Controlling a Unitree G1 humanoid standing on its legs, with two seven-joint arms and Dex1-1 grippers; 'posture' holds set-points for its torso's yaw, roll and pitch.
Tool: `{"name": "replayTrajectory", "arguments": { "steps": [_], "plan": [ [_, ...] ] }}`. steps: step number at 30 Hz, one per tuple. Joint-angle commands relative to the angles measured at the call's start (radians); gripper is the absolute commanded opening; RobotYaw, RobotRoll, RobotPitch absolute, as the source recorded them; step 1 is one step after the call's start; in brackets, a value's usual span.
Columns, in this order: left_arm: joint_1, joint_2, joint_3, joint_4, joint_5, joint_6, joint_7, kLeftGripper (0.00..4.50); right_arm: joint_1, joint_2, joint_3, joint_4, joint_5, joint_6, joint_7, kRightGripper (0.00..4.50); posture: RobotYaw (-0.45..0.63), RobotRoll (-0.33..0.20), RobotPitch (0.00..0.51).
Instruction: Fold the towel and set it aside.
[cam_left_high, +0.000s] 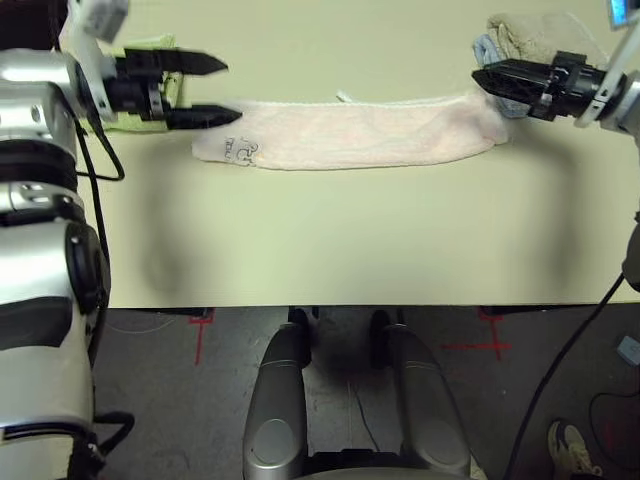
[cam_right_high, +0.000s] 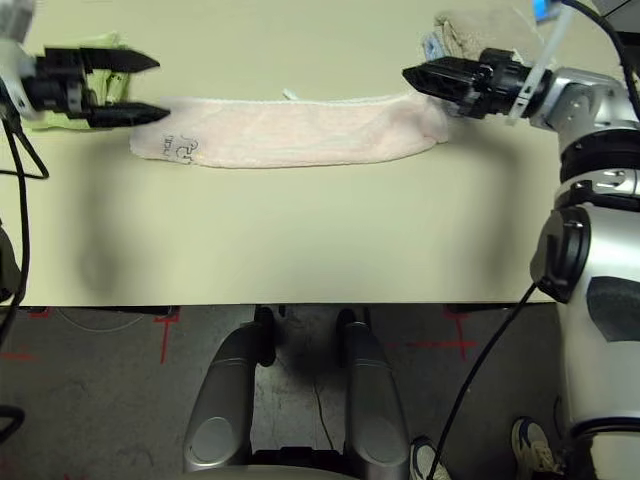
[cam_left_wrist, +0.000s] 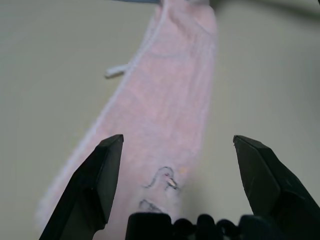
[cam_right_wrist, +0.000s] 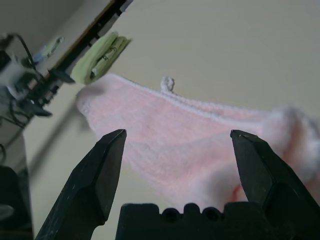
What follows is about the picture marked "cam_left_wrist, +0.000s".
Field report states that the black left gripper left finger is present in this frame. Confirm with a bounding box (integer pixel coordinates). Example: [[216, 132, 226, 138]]
[[38, 134, 125, 240]]

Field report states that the pink towel with duck embroidery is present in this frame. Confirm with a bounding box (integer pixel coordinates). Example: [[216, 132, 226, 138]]
[[34, 0, 220, 226]]

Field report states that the folded light blue towel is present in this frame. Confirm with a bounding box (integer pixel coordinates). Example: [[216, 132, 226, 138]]
[[109, 0, 163, 6]]

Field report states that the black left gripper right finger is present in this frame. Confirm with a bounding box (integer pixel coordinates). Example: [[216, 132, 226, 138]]
[[232, 134, 320, 240]]

